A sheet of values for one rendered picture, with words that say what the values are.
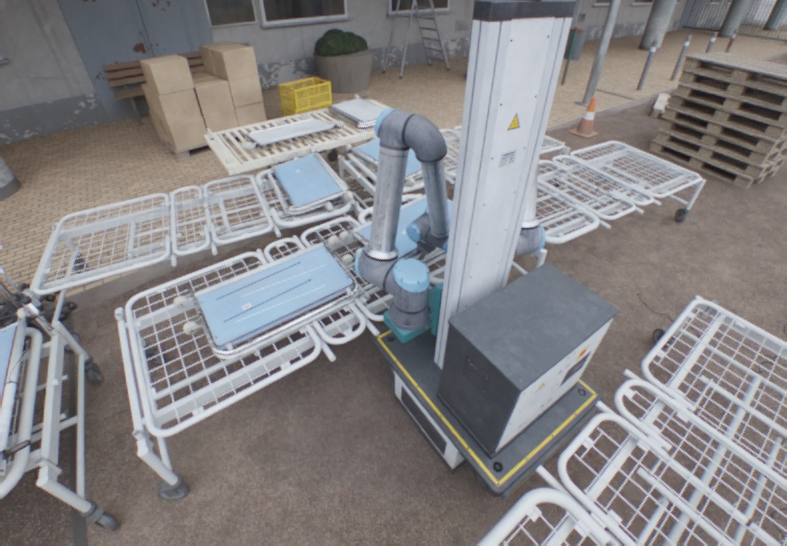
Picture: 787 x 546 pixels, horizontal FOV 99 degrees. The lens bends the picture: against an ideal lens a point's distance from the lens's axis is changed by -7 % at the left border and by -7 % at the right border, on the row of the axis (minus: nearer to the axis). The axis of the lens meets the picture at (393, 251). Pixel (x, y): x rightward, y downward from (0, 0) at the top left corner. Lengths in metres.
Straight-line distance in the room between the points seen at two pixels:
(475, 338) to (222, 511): 1.36
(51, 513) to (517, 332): 2.16
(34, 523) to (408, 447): 1.70
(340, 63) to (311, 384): 5.66
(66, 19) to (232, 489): 6.47
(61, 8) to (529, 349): 7.01
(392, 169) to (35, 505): 2.18
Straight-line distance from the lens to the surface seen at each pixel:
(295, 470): 2.00
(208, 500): 2.08
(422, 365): 1.83
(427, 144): 1.29
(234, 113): 5.18
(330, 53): 7.00
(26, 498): 2.54
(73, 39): 7.28
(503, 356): 1.27
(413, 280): 1.44
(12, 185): 5.66
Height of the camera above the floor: 1.84
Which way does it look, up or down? 39 degrees down
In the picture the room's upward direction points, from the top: straight up
